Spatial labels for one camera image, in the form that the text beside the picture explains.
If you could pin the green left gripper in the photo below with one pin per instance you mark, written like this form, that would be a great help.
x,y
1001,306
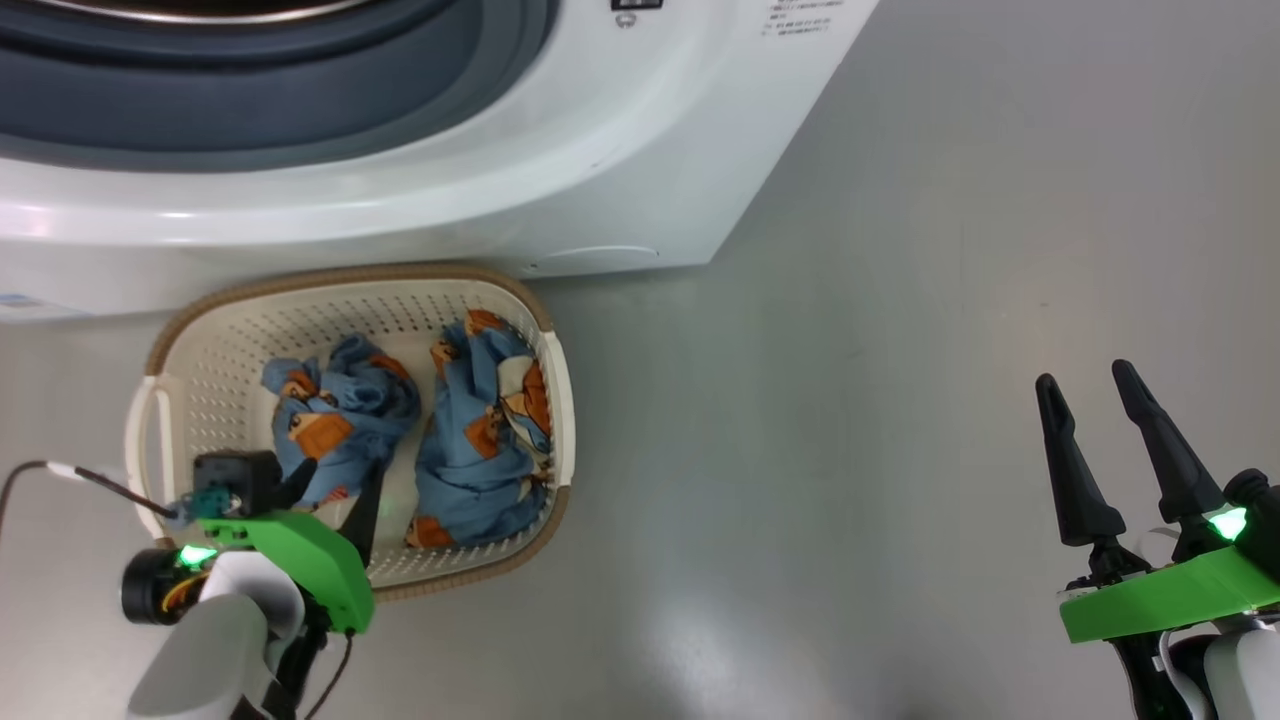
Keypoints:
x,y
310,560

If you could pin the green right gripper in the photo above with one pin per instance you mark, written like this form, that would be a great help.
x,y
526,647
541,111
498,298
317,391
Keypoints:
x,y
1170,595

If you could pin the small blue printed garment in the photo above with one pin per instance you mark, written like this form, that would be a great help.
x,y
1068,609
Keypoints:
x,y
350,410

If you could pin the large blue printed garment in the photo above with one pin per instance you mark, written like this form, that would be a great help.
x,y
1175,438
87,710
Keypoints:
x,y
470,460

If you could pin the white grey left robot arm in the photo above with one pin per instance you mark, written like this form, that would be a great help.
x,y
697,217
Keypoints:
x,y
210,650

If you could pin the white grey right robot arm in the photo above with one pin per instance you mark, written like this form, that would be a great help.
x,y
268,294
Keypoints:
x,y
1235,680

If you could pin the white front-load washing machine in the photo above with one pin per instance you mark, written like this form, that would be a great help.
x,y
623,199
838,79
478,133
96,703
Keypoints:
x,y
600,180

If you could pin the cream perforated laundry basket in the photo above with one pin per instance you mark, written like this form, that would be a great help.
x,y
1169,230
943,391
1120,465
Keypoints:
x,y
210,370

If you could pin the round white filter cover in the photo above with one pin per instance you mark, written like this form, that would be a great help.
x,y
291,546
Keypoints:
x,y
595,258

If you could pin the blue energy label sticker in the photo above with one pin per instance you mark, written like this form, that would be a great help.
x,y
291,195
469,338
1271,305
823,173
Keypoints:
x,y
18,300

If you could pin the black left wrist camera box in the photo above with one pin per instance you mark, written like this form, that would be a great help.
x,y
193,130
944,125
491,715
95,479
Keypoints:
x,y
235,480

